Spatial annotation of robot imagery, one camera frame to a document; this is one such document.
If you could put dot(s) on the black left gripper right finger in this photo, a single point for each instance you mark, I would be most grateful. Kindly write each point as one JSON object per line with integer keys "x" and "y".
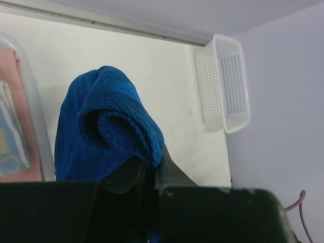
{"x": 169, "y": 174}

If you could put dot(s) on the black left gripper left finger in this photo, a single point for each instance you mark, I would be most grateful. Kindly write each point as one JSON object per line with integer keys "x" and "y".
{"x": 122, "y": 179}

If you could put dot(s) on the blue towel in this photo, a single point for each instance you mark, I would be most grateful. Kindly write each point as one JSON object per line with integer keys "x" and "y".
{"x": 103, "y": 123}

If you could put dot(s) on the orange patterned towel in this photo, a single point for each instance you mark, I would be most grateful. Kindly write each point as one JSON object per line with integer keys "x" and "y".
{"x": 15, "y": 156}

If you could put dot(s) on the pink towel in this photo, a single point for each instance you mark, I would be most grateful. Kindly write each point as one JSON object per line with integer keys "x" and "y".
{"x": 11, "y": 74}

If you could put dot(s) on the white left plastic basket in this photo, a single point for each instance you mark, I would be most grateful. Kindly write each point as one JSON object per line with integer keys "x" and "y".
{"x": 36, "y": 112}

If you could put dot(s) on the white plastic basket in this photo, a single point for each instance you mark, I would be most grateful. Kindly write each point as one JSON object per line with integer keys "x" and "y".
{"x": 36, "y": 112}
{"x": 222, "y": 83}

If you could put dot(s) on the white right plastic basket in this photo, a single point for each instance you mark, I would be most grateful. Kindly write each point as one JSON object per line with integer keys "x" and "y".
{"x": 222, "y": 83}

